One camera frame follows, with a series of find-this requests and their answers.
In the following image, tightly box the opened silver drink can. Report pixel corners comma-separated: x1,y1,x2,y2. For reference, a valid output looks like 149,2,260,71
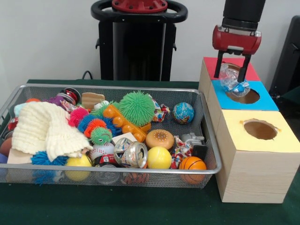
113,137,149,169

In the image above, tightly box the crushed clear plastic bottle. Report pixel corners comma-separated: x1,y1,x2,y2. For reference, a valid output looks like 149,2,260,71
219,62,252,98

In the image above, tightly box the shallow wire mesh bin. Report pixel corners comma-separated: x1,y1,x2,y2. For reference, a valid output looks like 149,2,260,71
0,83,223,188

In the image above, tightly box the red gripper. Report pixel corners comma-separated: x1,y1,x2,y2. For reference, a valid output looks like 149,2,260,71
212,25,262,83

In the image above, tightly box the brown toy football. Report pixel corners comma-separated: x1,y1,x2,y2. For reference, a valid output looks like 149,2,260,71
0,137,13,157

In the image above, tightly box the plain wooden block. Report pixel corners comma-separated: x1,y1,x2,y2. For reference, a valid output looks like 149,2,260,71
6,149,33,164

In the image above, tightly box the wooden box with three holes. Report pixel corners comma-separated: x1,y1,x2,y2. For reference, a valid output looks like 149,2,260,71
198,57,300,203

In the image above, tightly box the mint knitted cloth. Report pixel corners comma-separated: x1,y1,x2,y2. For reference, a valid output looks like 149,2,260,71
13,103,26,117

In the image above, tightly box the orange toy basketball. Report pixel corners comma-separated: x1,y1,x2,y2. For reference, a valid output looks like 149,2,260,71
179,156,207,185

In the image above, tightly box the white baseball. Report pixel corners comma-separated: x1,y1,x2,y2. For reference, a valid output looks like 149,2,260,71
89,142,115,161

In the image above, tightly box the orange plush toy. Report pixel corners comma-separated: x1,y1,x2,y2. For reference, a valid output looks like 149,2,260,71
79,148,93,158

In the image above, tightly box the blue spiky ball with eyes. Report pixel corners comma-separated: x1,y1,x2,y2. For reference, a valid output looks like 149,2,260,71
30,151,70,166

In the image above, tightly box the green spiky rubber ball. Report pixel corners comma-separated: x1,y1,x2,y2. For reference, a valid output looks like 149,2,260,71
119,90,157,127

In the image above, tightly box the purple spiky rubber ball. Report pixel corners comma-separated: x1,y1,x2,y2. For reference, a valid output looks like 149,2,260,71
43,95,65,106

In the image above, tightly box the cream waffle cloth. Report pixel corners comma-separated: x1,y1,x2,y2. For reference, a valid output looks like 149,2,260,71
11,101,94,162

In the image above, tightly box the side table with green cloth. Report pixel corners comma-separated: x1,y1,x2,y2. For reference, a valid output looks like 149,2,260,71
280,87,300,111

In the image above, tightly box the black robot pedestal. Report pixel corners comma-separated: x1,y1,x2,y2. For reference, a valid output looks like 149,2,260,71
90,0,188,82

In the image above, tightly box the black upright panel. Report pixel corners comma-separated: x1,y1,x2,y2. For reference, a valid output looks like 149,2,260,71
269,15,300,94

